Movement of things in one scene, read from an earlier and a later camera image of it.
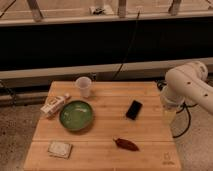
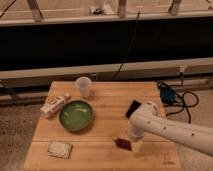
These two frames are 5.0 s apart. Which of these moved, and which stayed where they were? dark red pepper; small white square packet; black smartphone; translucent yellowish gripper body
Moved: translucent yellowish gripper body
Stayed: small white square packet; dark red pepper; black smartphone
